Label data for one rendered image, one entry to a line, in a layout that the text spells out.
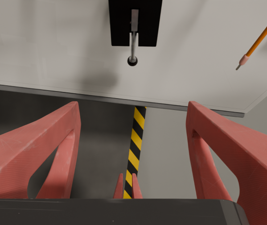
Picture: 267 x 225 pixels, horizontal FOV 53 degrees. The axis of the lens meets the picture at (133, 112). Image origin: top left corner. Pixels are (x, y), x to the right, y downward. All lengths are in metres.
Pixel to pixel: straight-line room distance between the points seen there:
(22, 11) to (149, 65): 0.19
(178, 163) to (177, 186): 0.13
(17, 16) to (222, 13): 0.25
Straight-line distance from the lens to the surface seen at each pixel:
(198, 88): 0.48
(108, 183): 1.48
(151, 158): 1.47
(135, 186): 0.26
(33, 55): 0.43
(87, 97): 0.50
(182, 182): 1.57
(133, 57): 0.33
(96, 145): 1.41
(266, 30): 0.25
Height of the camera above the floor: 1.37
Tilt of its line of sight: 78 degrees down
